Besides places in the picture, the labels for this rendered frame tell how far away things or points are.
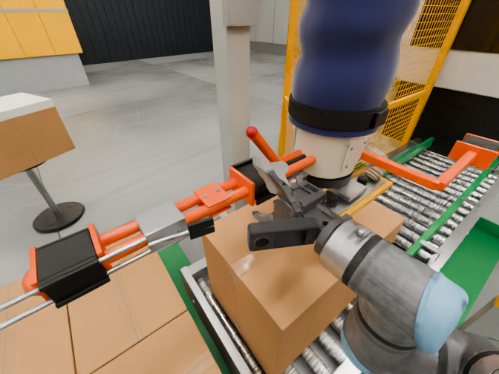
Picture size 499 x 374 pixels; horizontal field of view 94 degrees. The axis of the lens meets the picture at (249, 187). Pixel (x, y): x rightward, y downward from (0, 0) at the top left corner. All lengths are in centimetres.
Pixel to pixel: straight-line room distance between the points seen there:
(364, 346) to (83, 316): 107
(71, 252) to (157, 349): 73
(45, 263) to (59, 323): 88
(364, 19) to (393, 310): 44
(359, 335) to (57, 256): 45
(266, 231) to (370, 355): 23
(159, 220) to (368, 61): 47
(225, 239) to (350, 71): 56
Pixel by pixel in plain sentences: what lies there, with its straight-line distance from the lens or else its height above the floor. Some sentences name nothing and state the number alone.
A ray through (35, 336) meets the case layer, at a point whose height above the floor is 54.
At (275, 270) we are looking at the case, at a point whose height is 95.
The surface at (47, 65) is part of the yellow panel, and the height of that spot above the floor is 53.
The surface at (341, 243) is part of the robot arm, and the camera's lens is 37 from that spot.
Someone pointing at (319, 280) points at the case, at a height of 95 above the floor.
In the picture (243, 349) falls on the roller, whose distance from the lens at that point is 104.
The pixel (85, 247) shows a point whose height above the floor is 126.
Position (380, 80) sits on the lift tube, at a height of 143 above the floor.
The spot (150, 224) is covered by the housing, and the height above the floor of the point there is 125.
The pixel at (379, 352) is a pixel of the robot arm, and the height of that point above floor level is 115.
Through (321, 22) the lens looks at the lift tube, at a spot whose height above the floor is 152.
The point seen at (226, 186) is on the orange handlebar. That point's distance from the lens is 49.
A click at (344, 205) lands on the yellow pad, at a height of 113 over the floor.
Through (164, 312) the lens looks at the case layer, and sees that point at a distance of 114.
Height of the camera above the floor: 153
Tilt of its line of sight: 37 degrees down
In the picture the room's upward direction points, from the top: straight up
